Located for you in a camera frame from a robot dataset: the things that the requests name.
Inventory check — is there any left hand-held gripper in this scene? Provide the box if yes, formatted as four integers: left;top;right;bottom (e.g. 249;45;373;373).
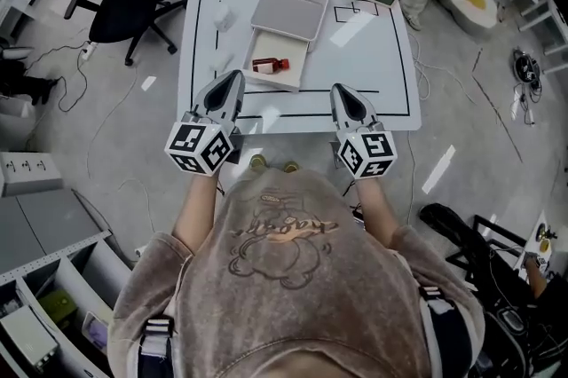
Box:
164;69;247;178

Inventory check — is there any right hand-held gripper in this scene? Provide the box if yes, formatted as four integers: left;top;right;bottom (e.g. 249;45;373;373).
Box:
330;83;398;181

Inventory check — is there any small brown bottle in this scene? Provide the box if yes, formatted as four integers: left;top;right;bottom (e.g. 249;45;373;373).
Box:
251;57;291;75

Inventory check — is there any white drawer box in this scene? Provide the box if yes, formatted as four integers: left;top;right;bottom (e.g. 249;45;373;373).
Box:
241;0;332;94

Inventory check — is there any person's right forearm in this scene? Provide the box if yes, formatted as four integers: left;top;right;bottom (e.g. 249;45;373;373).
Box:
353;174;401;251

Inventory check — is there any person's left forearm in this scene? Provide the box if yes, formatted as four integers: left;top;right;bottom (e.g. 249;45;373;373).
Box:
171;170;223;254

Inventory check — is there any white box with hooks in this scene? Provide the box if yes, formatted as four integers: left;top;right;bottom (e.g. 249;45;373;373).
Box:
0;151;64;198

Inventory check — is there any green box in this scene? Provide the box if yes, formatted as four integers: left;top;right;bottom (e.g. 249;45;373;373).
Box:
36;288;77;323

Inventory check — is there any white small container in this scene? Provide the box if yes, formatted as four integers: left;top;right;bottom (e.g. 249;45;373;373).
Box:
213;3;239;32

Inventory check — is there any person's beige printed shirt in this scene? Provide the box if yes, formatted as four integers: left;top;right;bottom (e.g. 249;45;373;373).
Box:
107;167;485;378

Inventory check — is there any black small fan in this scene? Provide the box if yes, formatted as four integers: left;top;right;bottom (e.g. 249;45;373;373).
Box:
512;48;541;83

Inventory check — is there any grey open shelf cabinet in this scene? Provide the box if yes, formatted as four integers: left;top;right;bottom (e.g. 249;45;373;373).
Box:
0;188;137;378

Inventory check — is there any black and white harness strap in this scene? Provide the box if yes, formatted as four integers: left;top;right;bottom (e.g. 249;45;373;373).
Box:
138;315;175;378
417;284;473;378

